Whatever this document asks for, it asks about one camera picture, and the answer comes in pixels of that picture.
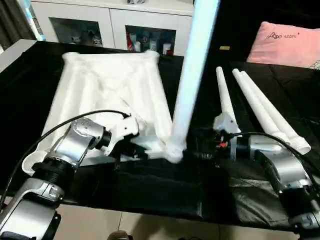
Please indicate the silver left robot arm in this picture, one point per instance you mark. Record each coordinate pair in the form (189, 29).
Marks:
(60, 160)

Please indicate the white plastic table leg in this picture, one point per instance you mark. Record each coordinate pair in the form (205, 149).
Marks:
(260, 107)
(192, 75)
(225, 100)
(275, 115)

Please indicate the small black white trinket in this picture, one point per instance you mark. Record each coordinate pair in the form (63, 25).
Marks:
(136, 1)

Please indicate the white plastic table top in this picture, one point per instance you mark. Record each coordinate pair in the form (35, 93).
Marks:
(110, 95)

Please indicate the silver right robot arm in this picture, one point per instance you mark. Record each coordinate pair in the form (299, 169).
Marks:
(285, 170)

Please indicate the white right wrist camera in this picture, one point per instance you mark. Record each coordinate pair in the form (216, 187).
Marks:
(226, 124)

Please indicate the small yellow label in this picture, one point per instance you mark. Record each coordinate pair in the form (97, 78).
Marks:
(225, 48)

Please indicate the dark grey curtain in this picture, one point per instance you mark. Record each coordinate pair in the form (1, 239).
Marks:
(15, 20)

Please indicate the dark robot foot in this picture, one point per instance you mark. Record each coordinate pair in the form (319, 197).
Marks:
(119, 235)

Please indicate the black work mat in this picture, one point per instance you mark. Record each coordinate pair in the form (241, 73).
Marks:
(150, 190)

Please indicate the pink pillow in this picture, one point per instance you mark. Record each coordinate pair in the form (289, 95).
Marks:
(285, 45)

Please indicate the white glass-door cabinet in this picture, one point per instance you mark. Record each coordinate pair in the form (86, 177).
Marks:
(100, 20)

